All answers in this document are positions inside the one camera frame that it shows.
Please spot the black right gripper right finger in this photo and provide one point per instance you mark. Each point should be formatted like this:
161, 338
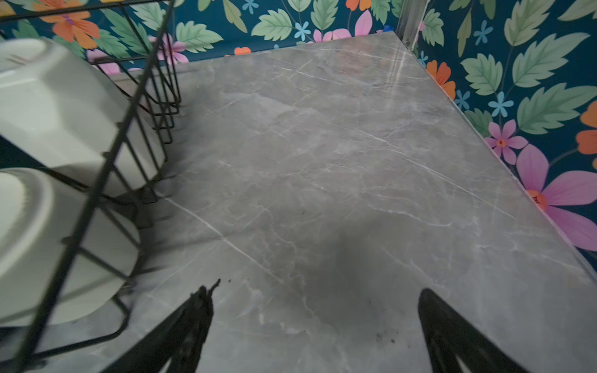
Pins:
454, 344

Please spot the white faceted mug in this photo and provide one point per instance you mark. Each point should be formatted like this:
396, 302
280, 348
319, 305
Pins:
57, 108

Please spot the black wire dish rack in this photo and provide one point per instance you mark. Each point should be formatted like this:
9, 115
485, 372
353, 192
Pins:
70, 238

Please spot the red interior white mug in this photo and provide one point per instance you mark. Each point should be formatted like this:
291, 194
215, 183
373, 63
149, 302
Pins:
37, 213

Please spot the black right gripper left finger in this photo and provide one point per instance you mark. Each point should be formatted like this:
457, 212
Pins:
177, 342

